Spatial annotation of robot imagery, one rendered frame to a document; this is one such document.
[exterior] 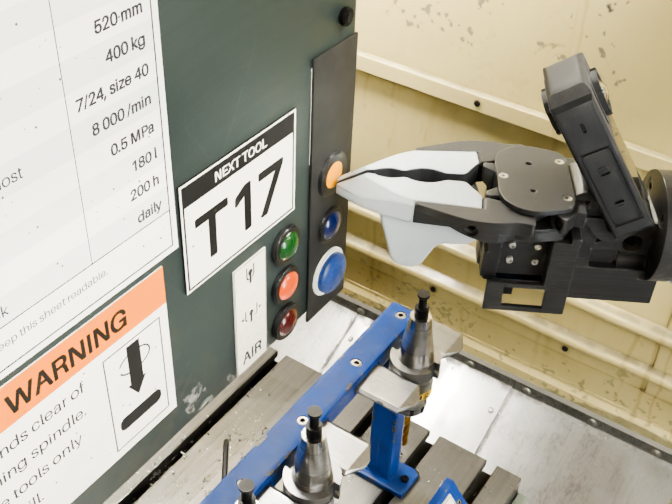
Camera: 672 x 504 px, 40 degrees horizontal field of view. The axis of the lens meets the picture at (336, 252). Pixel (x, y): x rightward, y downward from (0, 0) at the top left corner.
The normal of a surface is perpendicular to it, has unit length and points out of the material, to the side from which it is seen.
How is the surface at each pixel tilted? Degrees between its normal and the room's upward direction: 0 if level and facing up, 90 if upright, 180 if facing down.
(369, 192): 42
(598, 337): 90
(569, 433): 25
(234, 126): 90
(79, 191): 90
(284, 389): 0
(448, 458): 0
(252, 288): 90
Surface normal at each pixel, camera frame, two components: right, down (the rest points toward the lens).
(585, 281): -0.07, 0.62
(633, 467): -0.19, -0.50
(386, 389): 0.04, -0.78
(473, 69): -0.56, 0.50
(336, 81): 0.83, 0.37
